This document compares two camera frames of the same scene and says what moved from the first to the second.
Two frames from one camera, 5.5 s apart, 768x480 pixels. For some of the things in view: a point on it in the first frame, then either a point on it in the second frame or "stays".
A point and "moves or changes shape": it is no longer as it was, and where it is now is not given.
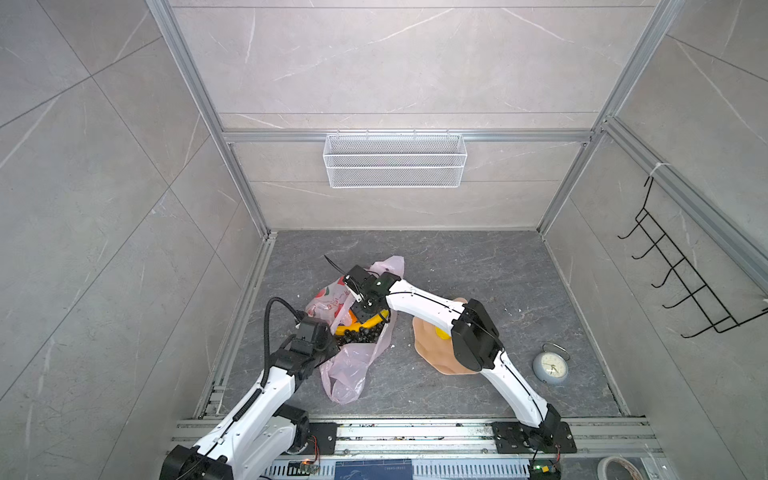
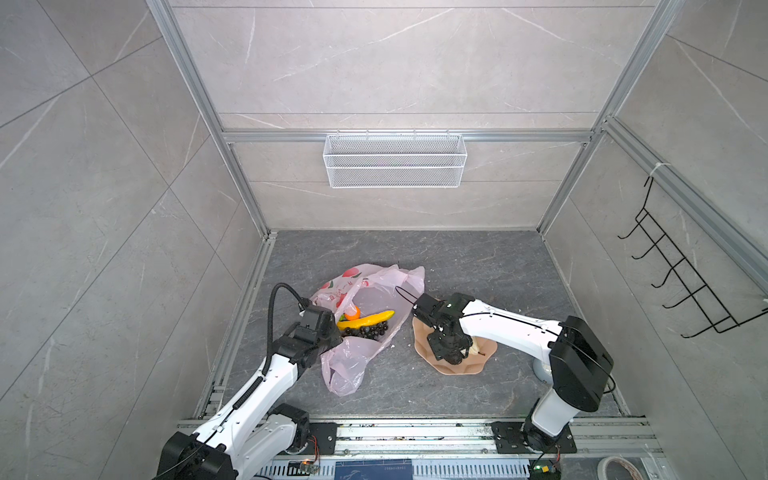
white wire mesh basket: (394, 160) stays
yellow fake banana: (383, 315) stays
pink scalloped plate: (438, 352) stays
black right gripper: (358, 314) → (440, 351)
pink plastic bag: (345, 374) moves or changes shape
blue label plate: (396, 469) stays
